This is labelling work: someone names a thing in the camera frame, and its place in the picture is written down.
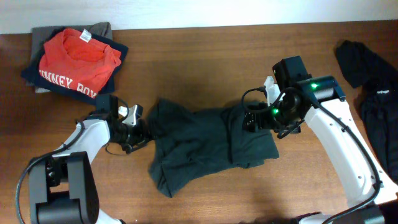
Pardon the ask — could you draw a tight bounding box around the dark green t-shirt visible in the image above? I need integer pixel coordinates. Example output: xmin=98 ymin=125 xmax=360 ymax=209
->
xmin=146 ymin=99 xmax=279 ymax=198

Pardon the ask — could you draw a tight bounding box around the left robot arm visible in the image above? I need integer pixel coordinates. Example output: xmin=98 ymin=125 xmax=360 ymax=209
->
xmin=23 ymin=95 xmax=151 ymax=223

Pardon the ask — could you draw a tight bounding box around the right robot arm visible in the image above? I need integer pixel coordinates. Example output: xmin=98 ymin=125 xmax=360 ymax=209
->
xmin=243 ymin=55 xmax=397 ymax=224

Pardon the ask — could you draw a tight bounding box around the black clothes pile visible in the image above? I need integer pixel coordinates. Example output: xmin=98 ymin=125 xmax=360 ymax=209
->
xmin=335 ymin=40 xmax=397 ymax=182

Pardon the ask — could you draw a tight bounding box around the folded orange t-shirt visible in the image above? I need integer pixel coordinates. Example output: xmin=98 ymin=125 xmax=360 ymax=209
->
xmin=39 ymin=28 xmax=121 ymax=99

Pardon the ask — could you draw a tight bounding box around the folded navy t-shirt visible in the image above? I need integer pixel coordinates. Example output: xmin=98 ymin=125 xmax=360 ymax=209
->
xmin=21 ymin=27 xmax=129 ymax=106

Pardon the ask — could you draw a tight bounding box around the folded grey t-shirt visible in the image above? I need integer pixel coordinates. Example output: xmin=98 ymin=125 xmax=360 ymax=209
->
xmin=25 ymin=21 xmax=114 ymax=94

